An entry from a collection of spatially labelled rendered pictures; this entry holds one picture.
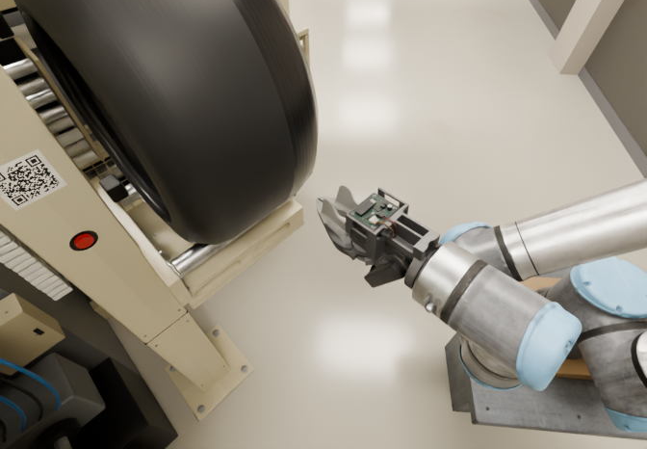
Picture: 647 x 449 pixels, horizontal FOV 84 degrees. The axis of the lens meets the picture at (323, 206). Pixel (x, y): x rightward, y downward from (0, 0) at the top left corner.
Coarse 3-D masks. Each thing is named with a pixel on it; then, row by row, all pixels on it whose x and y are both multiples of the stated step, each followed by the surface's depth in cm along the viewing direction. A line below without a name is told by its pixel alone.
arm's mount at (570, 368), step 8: (528, 280) 105; (536, 280) 105; (544, 280) 105; (552, 280) 104; (536, 288) 103; (568, 360) 92; (576, 360) 92; (560, 368) 91; (568, 368) 91; (576, 368) 91; (584, 368) 91; (560, 376) 92; (568, 376) 92; (576, 376) 91; (584, 376) 90
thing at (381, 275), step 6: (390, 264) 49; (396, 264) 49; (372, 270) 57; (378, 270) 53; (384, 270) 51; (390, 270) 49; (396, 270) 48; (402, 270) 49; (366, 276) 57; (372, 276) 55; (378, 276) 53; (384, 276) 52; (390, 276) 50; (396, 276) 49; (402, 276) 48; (372, 282) 57; (378, 282) 55; (384, 282) 53
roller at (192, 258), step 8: (288, 200) 92; (264, 216) 88; (232, 240) 84; (192, 248) 80; (200, 248) 80; (208, 248) 80; (216, 248) 81; (184, 256) 78; (192, 256) 79; (200, 256) 79; (208, 256) 81; (176, 264) 77; (184, 264) 78; (192, 264) 78; (200, 264) 81; (184, 272) 78
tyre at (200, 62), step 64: (64, 0) 42; (128, 0) 42; (192, 0) 46; (256, 0) 50; (64, 64) 71; (128, 64) 42; (192, 64) 45; (256, 64) 50; (128, 128) 47; (192, 128) 46; (256, 128) 52; (192, 192) 52; (256, 192) 59
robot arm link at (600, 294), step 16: (576, 272) 80; (592, 272) 77; (608, 272) 77; (624, 272) 77; (640, 272) 77; (560, 288) 85; (576, 288) 78; (592, 288) 75; (608, 288) 75; (624, 288) 75; (640, 288) 74; (560, 304) 84; (576, 304) 79; (592, 304) 75; (608, 304) 73; (624, 304) 72; (640, 304) 72; (592, 320) 76; (608, 320) 74; (624, 320) 73; (640, 320) 72; (592, 336) 75
